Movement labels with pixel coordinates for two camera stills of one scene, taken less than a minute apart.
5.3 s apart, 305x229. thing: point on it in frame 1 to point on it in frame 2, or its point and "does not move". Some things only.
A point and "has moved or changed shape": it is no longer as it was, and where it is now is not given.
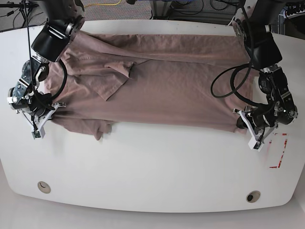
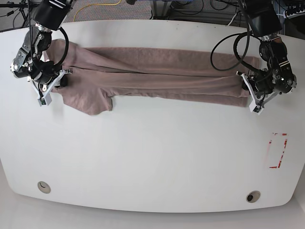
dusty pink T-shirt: (191, 82) has moved or changed shape
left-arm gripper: (41, 115) to (43, 89)
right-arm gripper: (260, 120) to (258, 97)
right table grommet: (253, 196) does not move
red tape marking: (280, 160) does not move
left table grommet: (44, 187) does not move
